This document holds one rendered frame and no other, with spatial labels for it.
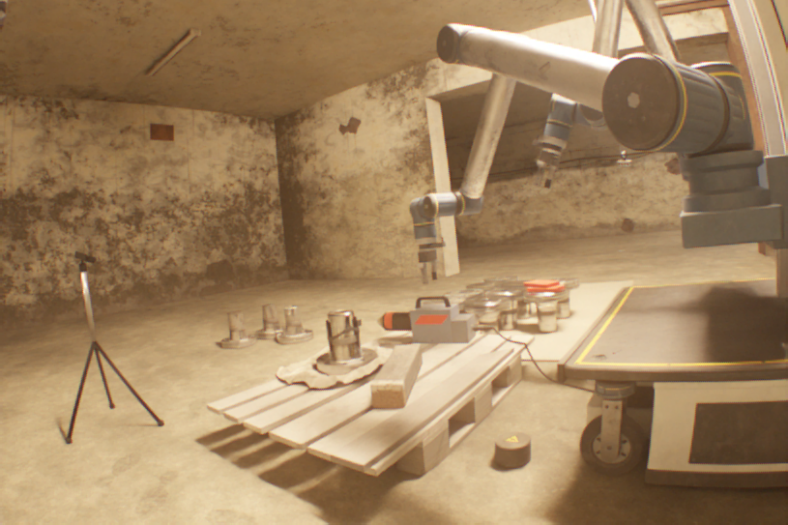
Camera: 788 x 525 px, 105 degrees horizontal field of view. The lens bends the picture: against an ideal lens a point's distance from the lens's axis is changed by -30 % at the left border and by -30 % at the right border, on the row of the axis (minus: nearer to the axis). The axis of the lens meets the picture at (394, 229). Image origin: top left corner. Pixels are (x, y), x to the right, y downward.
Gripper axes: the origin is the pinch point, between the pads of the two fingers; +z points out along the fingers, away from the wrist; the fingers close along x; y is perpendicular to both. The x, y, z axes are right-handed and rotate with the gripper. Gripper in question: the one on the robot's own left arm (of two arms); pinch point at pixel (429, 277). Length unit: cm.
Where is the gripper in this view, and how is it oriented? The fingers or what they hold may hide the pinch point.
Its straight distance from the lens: 208.5
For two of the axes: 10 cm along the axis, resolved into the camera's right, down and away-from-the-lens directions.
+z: 1.1, 9.9, 0.0
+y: -8.9, 1.0, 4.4
